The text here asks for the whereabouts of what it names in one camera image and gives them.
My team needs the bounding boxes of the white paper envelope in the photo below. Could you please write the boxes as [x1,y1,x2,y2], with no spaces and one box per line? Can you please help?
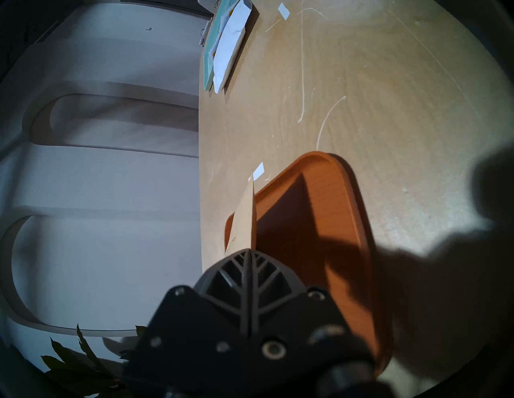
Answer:
[212,0,253,94]

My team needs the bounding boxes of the orange wooden tray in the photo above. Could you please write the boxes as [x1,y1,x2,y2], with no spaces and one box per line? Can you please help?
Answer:
[224,151,396,378]

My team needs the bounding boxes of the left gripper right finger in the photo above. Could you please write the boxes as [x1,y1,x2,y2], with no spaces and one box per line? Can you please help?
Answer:
[249,250,308,336]

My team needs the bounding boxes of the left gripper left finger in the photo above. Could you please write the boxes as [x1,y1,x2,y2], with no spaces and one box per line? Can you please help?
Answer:
[194,249,251,336]

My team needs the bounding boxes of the tall green potted plant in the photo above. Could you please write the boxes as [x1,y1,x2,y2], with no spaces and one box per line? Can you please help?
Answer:
[40,324,147,398]

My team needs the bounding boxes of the light wooden table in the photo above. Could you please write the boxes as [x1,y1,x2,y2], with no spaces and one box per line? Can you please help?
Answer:
[199,0,514,398]

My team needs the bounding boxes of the brown paper envelope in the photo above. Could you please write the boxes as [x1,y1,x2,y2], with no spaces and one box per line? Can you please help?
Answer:
[224,179,257,257]

